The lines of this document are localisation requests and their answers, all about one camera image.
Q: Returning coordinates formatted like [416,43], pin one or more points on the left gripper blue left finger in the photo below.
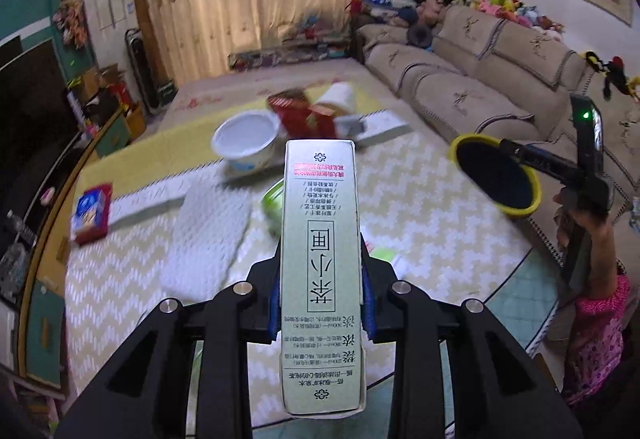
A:
[275,296]

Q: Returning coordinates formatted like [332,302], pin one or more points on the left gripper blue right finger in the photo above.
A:
[368,298]

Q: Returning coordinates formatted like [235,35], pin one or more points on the glass jar green lid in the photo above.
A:
[272,207]

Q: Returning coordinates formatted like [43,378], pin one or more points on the white foam net sleeve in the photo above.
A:
[208,232]

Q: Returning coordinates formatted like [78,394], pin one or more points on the green tea carton box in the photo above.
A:
[320,281]

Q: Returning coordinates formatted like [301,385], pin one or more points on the white plastic bowl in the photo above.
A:
[247,141]

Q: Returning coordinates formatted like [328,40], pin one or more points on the red snack packet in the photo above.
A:
[300,118]

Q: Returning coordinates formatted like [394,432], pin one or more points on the white paper cup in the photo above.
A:
[339,97]

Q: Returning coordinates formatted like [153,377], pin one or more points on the yellow rimmed dark trash bin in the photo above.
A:
[513,187]

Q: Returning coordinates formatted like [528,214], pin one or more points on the person right hand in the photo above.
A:
[601,232]

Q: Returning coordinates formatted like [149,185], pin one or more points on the patterned green yellow tablecloth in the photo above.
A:
[412,198]

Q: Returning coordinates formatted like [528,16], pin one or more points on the black yellow monkey plush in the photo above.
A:
[614,75]

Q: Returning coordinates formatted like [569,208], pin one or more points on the beige sectional sofa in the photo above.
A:
[494,77]

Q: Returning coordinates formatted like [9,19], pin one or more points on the red blue snack box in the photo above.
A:
[89,221]

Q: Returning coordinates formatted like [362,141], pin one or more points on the floral beige floor rug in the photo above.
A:
[210,95]

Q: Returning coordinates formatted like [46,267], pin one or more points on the low glass shelf with books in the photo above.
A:
[293,52]

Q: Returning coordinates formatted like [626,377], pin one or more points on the black tower fan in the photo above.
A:
[142,71]

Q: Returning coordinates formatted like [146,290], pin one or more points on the red fire extinguisher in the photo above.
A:
[121,92]

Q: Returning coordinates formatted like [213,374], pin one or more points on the pile of plush toys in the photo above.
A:
[433,12]

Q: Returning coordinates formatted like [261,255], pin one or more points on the black flat television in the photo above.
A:
[37,126]

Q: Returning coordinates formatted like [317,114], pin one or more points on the white cabinet air conditioner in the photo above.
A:
[108,22]

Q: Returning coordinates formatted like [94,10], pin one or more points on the artificial flower wall decoration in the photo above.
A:
[70,20]

